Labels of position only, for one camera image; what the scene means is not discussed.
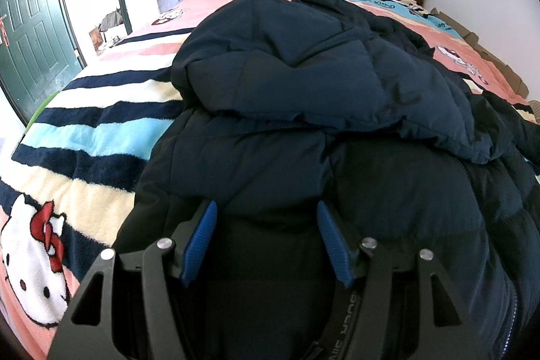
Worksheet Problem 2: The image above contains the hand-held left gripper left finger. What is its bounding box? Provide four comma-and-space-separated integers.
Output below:
46, 200, 218, 360

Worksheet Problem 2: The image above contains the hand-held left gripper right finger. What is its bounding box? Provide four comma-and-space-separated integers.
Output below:
316, 200, 492, 360

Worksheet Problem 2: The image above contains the dark navy puffer jacket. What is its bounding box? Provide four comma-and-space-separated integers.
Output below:
114, 0, 540, 360

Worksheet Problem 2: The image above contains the striped cartoon printed blanket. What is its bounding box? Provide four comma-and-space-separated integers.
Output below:
0, 0, 536, 360

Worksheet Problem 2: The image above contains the green strip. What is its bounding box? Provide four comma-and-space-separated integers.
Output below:
27, 90, 60, 127

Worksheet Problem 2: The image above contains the orange box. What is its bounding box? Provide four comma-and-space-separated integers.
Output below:
88, 29, 104, 55

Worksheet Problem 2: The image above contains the grey cloth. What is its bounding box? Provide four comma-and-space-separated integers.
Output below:
100, 11, 125, 32

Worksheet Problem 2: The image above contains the green door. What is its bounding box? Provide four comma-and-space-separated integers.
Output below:
0, 0, 79, 124

